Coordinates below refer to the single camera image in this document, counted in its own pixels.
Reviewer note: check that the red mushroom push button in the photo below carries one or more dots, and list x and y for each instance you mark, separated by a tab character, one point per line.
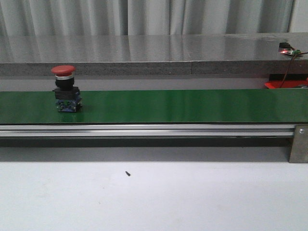
68	98

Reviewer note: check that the green conveyor belt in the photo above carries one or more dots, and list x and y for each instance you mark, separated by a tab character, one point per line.
160	106

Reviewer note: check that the red plastic tray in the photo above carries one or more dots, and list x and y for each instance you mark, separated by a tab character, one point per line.
291	83

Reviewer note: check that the small sensor circuit board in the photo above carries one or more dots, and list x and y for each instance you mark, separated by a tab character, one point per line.
287	49

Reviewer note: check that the white curtain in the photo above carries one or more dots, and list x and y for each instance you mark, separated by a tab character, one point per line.
151	17

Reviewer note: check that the aluminium conveyor frame rail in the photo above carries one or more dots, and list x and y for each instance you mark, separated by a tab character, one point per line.
148	130

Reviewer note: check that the steel conveyor support bracket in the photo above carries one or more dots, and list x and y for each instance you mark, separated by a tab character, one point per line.
299	150

